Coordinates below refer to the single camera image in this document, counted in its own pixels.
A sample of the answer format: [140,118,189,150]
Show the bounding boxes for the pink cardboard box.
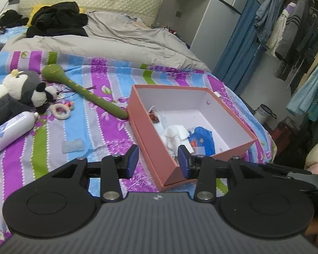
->
[127,84,259,191]

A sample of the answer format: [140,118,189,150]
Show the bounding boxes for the striped floral bedsheet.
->
[0,50,277,244]

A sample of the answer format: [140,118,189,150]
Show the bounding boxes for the yellow pillow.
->
[26,4,85,27]

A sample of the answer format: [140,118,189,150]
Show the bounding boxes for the denim jacket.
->
[254,0,284,45]

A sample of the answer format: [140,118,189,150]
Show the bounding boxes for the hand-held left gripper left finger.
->
[50,144,140,203]

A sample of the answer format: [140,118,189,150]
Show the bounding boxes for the white tissue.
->
[160,124,191,151]

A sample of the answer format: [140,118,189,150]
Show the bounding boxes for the small black cloth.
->
[0,9,29,28]

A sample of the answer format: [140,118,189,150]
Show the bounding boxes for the grey duvet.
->
[1,11,211,72]

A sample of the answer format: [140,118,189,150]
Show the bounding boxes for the grey cabinet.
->
[155,0,257,51]

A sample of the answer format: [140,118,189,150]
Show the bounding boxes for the black clothes pile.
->
[26,1,88,38]

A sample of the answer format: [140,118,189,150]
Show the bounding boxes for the pale blue hanging garment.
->
[286,55,318,122]

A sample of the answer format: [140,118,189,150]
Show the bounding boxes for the blue snack bag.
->
[188,126,216,155]

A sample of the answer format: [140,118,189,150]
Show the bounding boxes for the small trash can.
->
[254,104,277,125]

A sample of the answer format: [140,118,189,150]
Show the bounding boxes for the grey white penguin plush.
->
[0,69,43,133]

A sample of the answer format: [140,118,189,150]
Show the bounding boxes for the cream hanging garment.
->
[266,3,297,57]

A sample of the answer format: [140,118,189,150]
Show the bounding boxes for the white ring toy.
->
[51,101,75,119]

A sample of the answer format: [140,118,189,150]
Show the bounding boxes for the small panda plush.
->
[32,82,59,114]

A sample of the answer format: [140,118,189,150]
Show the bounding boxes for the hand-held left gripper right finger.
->
[177,145,260,203]

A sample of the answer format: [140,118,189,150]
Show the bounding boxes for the blue curtain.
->
[213,0,292,96]

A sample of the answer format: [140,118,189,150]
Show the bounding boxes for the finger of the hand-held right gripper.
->
[256,163,290,176]

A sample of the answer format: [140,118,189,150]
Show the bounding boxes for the light blue cloth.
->
[0,26,29,43]

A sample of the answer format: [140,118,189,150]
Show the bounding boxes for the clear plastic piece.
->
[62,138,85,154]

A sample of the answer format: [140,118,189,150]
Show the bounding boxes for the green plush massage stick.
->
[41,64,129,119]

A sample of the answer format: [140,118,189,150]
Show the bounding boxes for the white plastic bottle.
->
[0,111,40,159]

